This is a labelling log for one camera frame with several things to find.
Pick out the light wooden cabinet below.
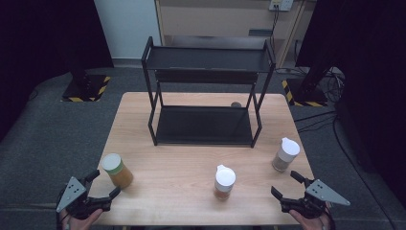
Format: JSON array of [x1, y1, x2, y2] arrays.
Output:
[[154, 0, 309, 68]]

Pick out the black metal two-tier rack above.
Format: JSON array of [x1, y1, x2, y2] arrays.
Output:
[[141, 35, 277, 149]]

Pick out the person's right hand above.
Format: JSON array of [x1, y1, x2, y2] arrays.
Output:
[[288, 209, 333, 230]]

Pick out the grey spice jar white lid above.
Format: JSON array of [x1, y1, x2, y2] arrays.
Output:
[[271, 137, 302, 173]]

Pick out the yellow spice jar green lid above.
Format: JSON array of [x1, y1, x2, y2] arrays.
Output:
[[100, 152, 134, 190]]

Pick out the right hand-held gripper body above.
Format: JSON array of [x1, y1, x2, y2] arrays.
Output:
[[280, 177, 351, 220]]

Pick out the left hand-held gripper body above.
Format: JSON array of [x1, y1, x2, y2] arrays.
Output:
[[56, 176, 113, 220]]

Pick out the black socket cable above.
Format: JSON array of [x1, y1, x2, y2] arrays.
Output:
[[269, 5, 280, 51]]

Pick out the black stand with striped base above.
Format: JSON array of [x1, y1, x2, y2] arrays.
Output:
[[282, 57, 338, 108], [60, 56, 112, 104]]

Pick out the person's left hand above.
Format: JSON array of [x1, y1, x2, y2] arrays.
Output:
[[59, 207, 104, 230]]

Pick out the bundle of black floor cables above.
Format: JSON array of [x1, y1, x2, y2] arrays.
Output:
[[277, 65, 348, 104]]

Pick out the long black floor cable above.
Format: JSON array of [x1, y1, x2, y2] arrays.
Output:
[[293, 109, 398, 230]]

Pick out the white wall socket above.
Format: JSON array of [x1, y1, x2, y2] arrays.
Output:
[[268, 0, 295, 12]]

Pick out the red spice jar white lid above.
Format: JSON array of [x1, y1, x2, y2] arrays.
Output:
[[213, 164, 237, 201]]

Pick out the dark curtain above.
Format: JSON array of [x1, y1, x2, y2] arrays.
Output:
[[295, 0, 406, 200], [0, 0, 115, 142]]

